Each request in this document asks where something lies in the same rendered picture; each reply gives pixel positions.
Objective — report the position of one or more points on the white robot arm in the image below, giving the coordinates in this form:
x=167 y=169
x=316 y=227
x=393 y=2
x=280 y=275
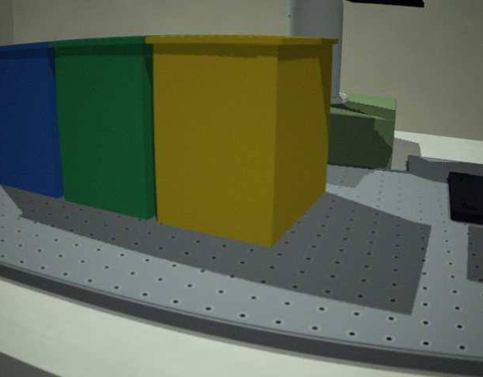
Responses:
x=320 y=19

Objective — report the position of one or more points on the blue open-top bin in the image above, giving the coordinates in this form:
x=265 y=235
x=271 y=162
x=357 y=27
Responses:
x=29 y=135

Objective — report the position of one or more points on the yellow box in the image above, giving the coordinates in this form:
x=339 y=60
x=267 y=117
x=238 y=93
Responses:
x=241 y=128

